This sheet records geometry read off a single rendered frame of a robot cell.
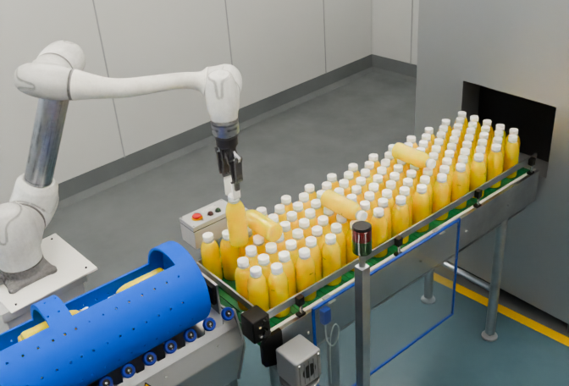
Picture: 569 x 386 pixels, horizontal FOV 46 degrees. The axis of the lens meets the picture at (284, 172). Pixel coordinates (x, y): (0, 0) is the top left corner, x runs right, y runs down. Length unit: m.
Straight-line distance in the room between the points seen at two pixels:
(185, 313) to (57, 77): 0.83
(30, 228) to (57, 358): 0.65
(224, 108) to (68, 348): 0.84
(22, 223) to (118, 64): 2.79
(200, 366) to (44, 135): 0.96
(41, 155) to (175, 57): 2.99
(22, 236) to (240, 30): 3.63
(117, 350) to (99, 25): 3.28
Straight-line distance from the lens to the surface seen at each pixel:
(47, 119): 2.43
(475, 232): 3.01
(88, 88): 2.16
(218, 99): 2.08
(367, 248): 2.15
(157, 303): 2.06
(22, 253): 2.50
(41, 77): 2.19
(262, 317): 2.20
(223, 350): 2.32
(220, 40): 5.61
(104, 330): 2.01
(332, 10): 6.51
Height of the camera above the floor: 2.43
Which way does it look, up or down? 29 degrees down
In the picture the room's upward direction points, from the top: 4 degrees counter-clockwise
